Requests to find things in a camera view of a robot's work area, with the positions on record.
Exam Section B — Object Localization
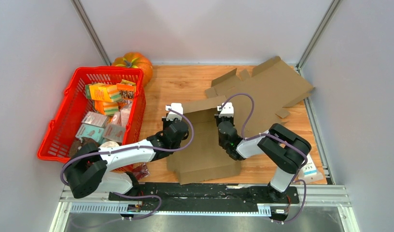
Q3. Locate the teal cookie box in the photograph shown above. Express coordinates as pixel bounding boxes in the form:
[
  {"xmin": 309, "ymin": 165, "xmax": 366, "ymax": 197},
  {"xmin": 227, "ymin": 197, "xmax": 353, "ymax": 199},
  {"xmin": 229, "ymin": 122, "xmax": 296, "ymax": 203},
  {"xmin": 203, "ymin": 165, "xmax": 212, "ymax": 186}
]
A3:
[{"xmin": 75, "ymin": 124, "xmax": 105, "ymax": 144}]

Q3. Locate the orange pumpkin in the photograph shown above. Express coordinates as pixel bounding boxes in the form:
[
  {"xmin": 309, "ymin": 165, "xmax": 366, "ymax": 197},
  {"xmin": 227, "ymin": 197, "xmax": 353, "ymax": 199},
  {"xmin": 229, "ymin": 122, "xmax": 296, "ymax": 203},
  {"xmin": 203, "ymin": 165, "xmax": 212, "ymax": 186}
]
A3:
[{"xmin": 112, "ymin": 52, "xmax": 153, "ymax": 87}]

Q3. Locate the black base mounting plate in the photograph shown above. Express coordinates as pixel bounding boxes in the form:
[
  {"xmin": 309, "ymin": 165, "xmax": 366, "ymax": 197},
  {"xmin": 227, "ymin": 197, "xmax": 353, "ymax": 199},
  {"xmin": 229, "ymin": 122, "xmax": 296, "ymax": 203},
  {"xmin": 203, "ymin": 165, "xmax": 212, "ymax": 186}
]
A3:
[{"xmin": 108, "ymin": 182, "xmax": 300, "ymax": 212}]

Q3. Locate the grey pink packet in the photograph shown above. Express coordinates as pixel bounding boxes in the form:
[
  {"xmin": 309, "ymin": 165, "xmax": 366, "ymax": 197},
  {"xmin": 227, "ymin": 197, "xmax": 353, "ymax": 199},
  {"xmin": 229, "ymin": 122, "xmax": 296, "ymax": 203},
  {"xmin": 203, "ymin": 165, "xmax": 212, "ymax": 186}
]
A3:
[{"xmin": 102, "ymin": 103, "xmax": 133, "ymax": 144}]

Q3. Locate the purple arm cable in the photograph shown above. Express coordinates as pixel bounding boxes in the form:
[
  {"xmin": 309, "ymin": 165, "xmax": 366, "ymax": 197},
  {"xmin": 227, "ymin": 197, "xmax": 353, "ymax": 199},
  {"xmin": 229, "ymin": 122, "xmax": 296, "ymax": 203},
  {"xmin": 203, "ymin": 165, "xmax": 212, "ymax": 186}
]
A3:
[
  {"xmin": 59, "ymin": 109, "xmax": 195, "ymax": 229},
  {"xmin": 220, "ymin": 93, "xmax": 308, "ymax": 224}
]

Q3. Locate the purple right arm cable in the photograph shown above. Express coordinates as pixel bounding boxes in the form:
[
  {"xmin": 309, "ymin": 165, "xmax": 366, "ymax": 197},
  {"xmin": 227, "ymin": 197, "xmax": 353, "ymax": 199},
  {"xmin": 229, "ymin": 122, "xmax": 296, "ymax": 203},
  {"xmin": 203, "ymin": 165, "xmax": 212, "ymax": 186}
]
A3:
[{"xmin": 220, "ymin": 93, "xmax": 308, "ymax": 224}]

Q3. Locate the orange snack box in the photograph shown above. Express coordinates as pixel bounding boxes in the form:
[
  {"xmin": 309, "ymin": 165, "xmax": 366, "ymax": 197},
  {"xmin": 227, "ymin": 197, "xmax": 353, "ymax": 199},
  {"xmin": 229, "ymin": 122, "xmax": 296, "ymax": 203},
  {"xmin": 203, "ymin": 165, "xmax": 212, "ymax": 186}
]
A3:
[{"xmin": 116, "ymin": 79, "xmax": 136, "ymax": 100}]

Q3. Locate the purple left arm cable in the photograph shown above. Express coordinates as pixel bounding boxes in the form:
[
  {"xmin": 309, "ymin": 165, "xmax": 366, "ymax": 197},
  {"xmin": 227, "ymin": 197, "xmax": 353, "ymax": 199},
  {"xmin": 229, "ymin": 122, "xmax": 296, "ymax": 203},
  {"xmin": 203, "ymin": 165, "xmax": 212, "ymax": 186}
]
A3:
[{"xmin": 59, "ymin": 109, "xmax": 195, "ymax": 229}]

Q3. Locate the dark red snack packet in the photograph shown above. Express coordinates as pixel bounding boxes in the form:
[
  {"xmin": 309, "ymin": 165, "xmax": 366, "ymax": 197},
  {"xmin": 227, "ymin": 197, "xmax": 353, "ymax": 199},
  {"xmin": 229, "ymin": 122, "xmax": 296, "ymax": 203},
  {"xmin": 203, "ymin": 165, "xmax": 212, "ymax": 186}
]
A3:
[{"xmin": 132, "ymin": 162, "xmax": 150, "ymax": 180}]

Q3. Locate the red plastic shopping basket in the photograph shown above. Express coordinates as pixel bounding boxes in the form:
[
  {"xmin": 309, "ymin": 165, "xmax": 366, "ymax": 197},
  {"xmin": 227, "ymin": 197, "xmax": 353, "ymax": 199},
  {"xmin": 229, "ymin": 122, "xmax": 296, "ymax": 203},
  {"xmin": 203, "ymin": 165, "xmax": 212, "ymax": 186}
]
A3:
[{"xmin": 37, "ymin": 66, "xmax": 147, "ymax": 172}]

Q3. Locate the beige tape roll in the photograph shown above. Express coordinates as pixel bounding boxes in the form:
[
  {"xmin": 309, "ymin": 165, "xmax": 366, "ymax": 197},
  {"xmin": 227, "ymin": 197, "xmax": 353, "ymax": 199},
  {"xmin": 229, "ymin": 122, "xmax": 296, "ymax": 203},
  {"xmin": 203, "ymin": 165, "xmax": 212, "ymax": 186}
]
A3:
[{"xmin": 99, "ymin": 141, "xmax": 120, "ymax": 148}]

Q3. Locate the orange sponge pack lower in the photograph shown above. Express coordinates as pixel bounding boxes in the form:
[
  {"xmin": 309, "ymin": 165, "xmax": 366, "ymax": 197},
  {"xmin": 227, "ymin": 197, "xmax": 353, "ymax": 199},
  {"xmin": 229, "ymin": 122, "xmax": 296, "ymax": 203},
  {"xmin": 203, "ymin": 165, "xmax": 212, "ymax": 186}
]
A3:
[{"xmin": 94, "ymin": 101, "xmax": 119, "ymax": 116}]

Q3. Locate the flat brown cardboard sheet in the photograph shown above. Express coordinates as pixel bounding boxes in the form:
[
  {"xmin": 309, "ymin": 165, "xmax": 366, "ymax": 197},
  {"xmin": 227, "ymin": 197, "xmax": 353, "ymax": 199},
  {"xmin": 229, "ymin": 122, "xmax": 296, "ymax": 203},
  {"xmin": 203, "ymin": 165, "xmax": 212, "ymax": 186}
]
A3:
[{"xmin": 205, "ymin": 56, "xmax": 314, "ymax": 137}]

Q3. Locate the orange sponge pack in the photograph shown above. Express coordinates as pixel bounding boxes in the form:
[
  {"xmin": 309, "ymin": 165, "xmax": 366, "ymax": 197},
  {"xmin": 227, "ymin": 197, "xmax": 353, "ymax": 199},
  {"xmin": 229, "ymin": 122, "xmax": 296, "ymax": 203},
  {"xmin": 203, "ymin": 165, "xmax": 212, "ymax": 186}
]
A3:
[
  {"xmin": 94, "ymin": 101, "xmax": 119, "ymax": 116},
  {"xmin": 85, "ymin": 83, "xmax": 122, "ymax": 102}
]

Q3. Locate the white blue pouch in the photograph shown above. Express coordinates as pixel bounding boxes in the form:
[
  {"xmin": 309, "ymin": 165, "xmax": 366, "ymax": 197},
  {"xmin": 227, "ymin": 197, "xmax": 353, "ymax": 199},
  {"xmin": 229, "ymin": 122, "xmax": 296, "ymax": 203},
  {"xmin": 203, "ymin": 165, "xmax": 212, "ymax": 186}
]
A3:
[{"xmin": 297, "ymin": 154, "xmax": 324, "ymax": 184}]

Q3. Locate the brown cardboard box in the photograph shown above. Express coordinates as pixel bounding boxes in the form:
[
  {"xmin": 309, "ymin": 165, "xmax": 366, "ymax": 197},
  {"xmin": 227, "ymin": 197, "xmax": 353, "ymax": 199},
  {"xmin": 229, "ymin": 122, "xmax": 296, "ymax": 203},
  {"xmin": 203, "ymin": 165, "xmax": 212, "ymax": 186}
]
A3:
[{"xmin": 167, "ymin": 96, "xmax": 241, "ymax": 185}]

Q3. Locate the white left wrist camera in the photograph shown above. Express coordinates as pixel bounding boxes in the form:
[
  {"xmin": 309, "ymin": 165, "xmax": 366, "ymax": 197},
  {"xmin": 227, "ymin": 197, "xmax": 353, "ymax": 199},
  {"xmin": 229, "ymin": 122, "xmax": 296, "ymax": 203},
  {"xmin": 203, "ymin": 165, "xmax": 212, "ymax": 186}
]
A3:
[{"xmin": 165, "ymin": 103, "xmax": 183, "ymax": 121}]

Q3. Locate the orange sponge pack upper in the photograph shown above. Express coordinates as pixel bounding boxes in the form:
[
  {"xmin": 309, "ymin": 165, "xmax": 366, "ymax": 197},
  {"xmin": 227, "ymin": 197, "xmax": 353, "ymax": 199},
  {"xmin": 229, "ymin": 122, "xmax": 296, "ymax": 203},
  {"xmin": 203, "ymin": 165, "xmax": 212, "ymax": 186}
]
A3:
[{"xmin": 85, "ymin": 83, "xmax": 122, "ymax": 102}]

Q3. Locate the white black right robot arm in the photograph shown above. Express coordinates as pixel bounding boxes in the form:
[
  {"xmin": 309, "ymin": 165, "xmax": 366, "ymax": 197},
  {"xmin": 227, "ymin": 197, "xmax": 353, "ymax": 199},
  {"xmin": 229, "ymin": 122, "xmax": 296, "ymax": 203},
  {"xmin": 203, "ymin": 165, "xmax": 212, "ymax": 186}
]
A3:
[{"xmin": 214, "ymin": 115, "xmax": 311, "ymax": 203}]

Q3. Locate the brown netted item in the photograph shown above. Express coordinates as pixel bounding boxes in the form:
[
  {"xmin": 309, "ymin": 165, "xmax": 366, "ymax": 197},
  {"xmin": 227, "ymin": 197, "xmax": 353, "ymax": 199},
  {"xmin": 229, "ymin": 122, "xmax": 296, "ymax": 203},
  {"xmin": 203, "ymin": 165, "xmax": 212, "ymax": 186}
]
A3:
[{"xmin": 68, "ymin": 137, "xmax": 99, "ymax": 158}]

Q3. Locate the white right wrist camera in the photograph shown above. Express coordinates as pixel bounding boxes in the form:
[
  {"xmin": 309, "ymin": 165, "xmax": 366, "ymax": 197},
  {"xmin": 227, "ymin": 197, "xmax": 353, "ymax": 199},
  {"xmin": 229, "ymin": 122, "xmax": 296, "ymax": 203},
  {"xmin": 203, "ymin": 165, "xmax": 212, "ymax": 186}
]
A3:
[{"xmin": 217, "ymin": 102, "xmax": 234, "ymax": 117}]

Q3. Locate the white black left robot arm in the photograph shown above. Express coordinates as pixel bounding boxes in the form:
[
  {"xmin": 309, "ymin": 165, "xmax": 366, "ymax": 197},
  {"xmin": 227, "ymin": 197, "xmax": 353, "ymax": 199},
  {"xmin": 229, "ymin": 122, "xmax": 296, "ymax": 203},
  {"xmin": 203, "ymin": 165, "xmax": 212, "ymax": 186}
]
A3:
[{"xmin": 60, "ymin": 118, "xmax": 194, "ymax": 199}]

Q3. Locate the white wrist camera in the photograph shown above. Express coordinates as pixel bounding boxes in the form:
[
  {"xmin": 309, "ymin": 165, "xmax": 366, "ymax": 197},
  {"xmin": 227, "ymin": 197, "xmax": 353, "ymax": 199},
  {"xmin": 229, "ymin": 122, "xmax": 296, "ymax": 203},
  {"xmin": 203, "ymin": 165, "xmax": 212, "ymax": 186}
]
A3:
[
  {"xmin": 165, "ymin": 103, "xmax": 183, "ymax": 121},
  {"xmin": 217, "ymin": 102, "xmax": 234, "ymax": 117}
]

